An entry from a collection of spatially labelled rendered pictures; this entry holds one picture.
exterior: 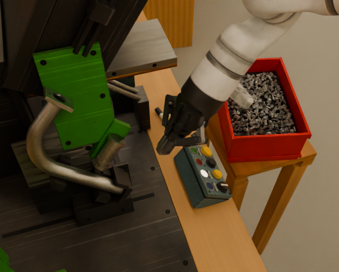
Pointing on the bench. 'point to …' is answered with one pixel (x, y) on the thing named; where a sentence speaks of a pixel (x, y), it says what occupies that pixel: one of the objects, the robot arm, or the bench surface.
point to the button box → (190, 183)
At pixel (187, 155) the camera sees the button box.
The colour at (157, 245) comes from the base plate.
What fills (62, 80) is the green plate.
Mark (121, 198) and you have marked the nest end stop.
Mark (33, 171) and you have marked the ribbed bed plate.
